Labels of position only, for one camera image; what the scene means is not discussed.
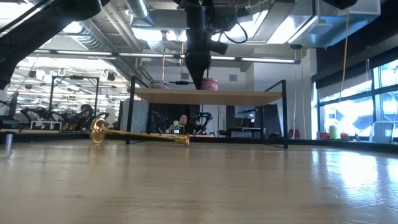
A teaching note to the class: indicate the black background rig frame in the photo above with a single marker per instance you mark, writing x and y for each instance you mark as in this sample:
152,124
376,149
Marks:
74,77

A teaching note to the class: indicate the red chair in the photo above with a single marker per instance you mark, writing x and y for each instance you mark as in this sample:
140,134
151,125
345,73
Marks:
293,133

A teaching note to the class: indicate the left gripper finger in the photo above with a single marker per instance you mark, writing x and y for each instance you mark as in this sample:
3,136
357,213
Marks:
203,67
192,68

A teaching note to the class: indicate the white chair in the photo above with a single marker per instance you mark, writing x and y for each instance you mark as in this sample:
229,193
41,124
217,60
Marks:
383,132

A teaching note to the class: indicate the black window frame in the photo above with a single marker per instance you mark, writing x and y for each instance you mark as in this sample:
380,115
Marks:
377,109

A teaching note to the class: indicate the black low table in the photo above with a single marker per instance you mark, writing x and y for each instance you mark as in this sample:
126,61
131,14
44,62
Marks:
239,129

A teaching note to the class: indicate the red container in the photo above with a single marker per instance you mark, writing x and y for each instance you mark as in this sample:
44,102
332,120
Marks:
344,136
324,136

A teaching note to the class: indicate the black background frame with camera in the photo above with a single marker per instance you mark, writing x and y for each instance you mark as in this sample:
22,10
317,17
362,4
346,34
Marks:
182,82

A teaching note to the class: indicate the wooden shelf with black legs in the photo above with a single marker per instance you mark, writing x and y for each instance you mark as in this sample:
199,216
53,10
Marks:
217,97

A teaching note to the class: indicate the black ceiling spotlight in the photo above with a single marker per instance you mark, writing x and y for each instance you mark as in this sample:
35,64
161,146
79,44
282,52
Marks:
111,76

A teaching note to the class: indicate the small background potted plant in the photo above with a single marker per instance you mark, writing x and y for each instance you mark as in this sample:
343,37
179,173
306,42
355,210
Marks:
176,128

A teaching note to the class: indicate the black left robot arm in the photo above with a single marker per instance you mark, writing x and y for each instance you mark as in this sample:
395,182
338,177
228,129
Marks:
37,34

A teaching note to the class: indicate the gold candlestick holder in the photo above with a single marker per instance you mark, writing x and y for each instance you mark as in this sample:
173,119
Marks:
163,62
99,130

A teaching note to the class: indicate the black background robot arm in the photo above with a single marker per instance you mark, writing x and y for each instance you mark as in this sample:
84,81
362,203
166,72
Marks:
205,119

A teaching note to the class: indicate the pink patterned candle tin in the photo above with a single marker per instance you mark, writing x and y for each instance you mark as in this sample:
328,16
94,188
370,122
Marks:
210,84

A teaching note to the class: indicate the large round silver duct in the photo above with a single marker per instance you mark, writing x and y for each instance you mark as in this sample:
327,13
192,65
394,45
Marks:
102,40

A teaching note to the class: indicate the yellow-green cylinder container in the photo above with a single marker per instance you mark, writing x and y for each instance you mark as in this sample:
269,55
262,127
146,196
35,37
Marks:
334,132

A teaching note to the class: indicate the long linear ceiling light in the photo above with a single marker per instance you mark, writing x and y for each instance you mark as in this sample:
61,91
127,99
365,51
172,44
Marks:
146,55

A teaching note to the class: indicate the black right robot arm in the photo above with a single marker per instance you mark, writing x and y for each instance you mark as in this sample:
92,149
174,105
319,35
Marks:
340,3

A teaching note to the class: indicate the silver metal post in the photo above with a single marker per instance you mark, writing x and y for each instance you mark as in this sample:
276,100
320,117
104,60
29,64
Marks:
9,143

